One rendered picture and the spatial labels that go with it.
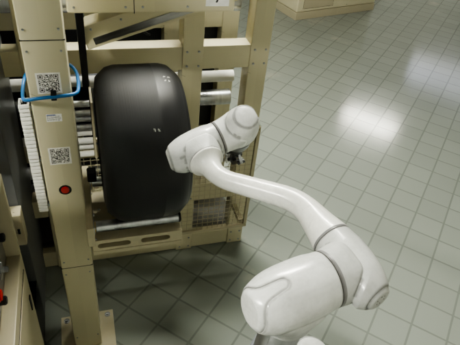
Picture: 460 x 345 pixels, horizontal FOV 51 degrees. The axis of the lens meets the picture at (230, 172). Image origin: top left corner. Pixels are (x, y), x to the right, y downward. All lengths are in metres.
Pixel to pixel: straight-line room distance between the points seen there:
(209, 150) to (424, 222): 2.62
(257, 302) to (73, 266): 1.35
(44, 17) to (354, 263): 1.11
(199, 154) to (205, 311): 1.61
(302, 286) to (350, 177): 2.96
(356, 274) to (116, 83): 1.04
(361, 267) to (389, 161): 3.21
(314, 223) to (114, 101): 0.82
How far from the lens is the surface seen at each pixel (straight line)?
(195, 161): 1.35
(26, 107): 1.74
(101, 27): 2.03
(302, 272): 1.03
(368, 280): 1.08
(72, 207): 2.00
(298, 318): 1.03
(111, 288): 2.94
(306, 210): 1.20
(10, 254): 1.95
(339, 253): 1.09
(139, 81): 1.73
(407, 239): 3.58
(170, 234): 2.03
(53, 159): 1.85
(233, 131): 1.38
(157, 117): 1.65
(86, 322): 2.56
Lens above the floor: 2.30
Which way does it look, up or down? 38 degrees down
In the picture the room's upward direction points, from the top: 7 degrees clockwise
